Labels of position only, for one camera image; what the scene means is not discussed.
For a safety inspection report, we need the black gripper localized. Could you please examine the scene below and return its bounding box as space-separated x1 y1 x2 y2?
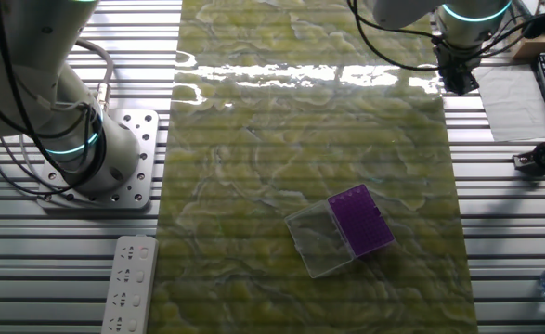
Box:
434 39 481 97

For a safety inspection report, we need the purple pipette tip rack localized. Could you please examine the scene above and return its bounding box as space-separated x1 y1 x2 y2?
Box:
326 184 396 260

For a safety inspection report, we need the white paper sheet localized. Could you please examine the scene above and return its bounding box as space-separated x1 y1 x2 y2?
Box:
472 63 545 143

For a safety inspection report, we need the clear plastic rack lid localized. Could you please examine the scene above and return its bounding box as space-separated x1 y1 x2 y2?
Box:
284 199 356 279

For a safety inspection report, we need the green marble pattern mat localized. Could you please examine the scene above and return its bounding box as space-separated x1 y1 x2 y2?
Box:
146 0 480 334

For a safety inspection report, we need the metal robot mounting plate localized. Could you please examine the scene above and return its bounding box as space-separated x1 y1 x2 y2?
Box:
37 109 161 210

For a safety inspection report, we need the white power strip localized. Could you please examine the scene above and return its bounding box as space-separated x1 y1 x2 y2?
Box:
100 235 160 334

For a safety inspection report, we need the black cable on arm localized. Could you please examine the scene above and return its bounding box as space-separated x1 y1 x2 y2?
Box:
345 0 545 73

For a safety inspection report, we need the thick grey robot cable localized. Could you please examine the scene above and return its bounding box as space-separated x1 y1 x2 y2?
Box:
74 39 115 112

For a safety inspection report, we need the black cable bundle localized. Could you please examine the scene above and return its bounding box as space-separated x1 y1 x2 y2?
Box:
0 0 109 199

